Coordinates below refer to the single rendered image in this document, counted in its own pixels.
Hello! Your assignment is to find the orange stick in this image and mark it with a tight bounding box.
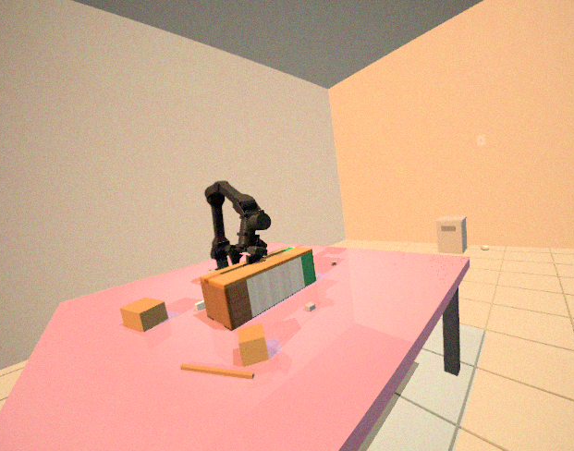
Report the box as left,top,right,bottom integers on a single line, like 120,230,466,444
179,364,254,379

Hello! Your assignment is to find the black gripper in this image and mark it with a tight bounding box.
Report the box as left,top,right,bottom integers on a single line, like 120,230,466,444
225,230,268,265

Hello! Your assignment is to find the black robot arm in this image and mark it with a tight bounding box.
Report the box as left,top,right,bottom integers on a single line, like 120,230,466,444
205,180,271,271

